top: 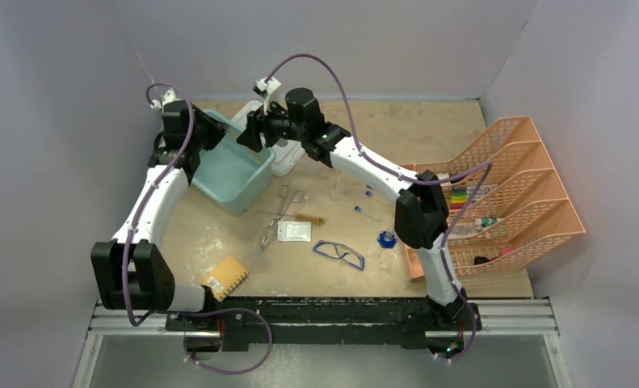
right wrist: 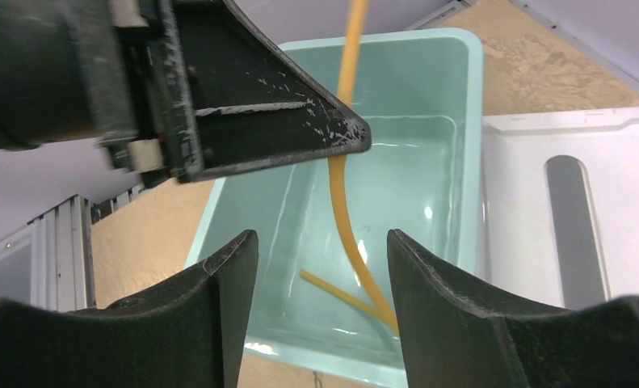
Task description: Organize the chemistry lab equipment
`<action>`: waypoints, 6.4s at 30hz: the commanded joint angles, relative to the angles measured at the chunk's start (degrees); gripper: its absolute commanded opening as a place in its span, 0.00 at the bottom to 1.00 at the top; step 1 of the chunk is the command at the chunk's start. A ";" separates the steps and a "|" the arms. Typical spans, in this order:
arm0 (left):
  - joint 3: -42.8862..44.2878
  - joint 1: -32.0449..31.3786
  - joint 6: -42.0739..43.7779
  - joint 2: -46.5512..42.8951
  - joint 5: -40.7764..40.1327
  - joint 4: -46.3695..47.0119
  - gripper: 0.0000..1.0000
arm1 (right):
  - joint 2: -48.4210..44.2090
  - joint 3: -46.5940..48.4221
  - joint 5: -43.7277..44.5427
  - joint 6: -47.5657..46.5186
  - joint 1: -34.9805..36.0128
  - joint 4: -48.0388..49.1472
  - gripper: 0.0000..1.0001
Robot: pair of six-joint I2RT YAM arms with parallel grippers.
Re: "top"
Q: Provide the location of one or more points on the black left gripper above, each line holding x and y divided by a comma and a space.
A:
218, 129

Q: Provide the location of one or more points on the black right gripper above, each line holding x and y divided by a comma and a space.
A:
252, 137

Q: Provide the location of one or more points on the metal crucible tongs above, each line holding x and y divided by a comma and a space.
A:
288, 196

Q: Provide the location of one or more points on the blue safety glasses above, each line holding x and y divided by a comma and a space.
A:
340, 252

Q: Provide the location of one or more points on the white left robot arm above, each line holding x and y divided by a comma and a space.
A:
130, 271

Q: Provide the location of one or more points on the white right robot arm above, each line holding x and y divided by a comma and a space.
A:
421, 212

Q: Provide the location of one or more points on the white plastic bin lid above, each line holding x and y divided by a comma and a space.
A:
287, 153

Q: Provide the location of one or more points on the teal plastic bin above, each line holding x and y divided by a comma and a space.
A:
231, 174

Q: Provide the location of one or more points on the clear glass beaker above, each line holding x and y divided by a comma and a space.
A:
337, 189

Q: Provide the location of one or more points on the white sealed packet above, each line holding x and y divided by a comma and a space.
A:
294, 231

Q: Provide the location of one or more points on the blue base small flask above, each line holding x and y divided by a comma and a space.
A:
387, 239

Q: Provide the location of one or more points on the orange mesh file rack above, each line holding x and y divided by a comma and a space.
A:
517, 213

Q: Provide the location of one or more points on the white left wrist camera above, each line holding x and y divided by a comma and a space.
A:
158, 103

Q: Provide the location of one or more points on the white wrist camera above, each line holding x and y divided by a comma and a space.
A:
268, 89
158, 103

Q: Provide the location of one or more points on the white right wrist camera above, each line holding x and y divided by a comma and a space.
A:
268, 89

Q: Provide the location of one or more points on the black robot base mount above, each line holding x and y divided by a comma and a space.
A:
409, 322

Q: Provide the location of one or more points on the aluminium front frame rail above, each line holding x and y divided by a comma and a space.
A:
517, 346

